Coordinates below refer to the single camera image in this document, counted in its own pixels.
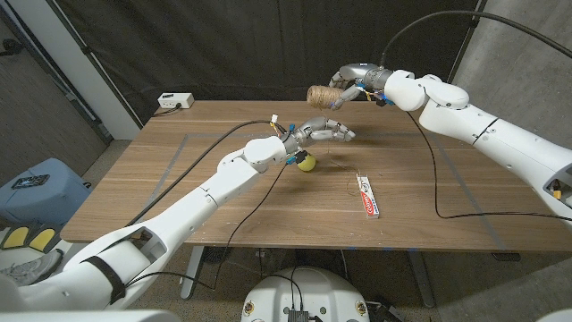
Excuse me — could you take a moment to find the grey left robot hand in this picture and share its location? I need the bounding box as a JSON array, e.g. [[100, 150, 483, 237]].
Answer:
[[283, 116, 358, 156]]

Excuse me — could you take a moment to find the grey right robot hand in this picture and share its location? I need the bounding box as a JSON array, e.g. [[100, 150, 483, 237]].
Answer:
[[329, 62, 381, 112]]

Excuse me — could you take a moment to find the brown twine spool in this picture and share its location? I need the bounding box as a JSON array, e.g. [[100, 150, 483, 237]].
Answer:
[[306, 84, 360, 197]]

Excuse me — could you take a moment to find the yellow tennis ball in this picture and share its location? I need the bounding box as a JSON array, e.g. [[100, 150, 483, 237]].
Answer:
[[297, 154, 317, 173]]

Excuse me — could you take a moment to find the white red toothpaste box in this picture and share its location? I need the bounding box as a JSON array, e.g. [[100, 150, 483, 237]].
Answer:
[[356, 174, 381, 220]]

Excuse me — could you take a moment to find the black backdrop pole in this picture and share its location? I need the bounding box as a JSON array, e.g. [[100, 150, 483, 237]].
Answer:
[[440, 0, 488, 102], [46, 0, 144, 130]]

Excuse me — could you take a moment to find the black backdrop curtain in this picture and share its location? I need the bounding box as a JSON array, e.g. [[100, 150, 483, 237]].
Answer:
[[46, 0, 488, 126]]

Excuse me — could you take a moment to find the white power strip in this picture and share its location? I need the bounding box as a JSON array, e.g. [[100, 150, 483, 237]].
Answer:
[[157, 92, 196, 110]]

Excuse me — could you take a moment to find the white robot torso base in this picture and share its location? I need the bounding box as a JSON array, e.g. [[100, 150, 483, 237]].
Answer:
[[240, 267, 371, 322]]

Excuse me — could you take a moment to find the grey table leg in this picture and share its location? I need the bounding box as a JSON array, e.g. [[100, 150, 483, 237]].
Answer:
[[406, 250, 435, 309]]

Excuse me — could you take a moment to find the white table leg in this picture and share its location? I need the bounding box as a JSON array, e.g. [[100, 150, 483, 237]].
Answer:
[[180, 245, 206, 301]]

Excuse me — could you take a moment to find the white floor platform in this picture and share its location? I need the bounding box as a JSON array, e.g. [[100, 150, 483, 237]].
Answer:
[[0, 239, 115, 287]]

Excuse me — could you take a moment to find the blue plastic bin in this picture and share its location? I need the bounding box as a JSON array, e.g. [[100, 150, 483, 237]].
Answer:
[[0, 157, 93, 227]]

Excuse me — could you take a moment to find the black flat device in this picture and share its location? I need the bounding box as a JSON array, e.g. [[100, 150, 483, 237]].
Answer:
[[12, 174, 50, 190]]

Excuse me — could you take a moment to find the yellow black foot pedal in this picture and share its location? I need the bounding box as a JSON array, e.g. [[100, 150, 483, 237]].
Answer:
[[1, 225, 31, 250], [27, 225, 62, 253]]

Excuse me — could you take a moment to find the grey sneaker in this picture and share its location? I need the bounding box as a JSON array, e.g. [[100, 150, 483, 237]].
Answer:
[[0, 248, 64, 286]]

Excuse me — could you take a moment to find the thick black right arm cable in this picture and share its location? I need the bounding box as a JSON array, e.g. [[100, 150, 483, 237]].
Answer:
[[379, 11, 572, 68]]

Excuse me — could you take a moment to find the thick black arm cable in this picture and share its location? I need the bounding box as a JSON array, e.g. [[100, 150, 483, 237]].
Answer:
[[127, 119, 287, 227], [379, 11, 572, 68]]

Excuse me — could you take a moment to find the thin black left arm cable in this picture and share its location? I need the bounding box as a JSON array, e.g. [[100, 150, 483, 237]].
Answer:
[[212, 163, 290, 291]]

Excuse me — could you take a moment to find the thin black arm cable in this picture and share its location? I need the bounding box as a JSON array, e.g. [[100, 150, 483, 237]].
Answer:
[[212, 163, 290, 291], [406, 111, 572, 223]]

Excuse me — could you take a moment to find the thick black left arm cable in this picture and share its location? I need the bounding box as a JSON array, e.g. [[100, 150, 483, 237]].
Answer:
[[127, 119, 287, 227]]

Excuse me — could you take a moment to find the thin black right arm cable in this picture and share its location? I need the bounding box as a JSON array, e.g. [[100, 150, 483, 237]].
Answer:
[[406, 111, 572, 223]]

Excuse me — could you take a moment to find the black power strip cable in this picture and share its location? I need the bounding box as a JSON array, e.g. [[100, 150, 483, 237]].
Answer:
[[151, 104, 182, 118]]

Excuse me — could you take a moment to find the black torso cable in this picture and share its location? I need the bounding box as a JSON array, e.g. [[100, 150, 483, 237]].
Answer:
[[261, 267, 306, 314]]

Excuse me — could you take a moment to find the black wall hook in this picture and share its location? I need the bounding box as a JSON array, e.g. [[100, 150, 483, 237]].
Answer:
[[0, 38, 26, 57]]

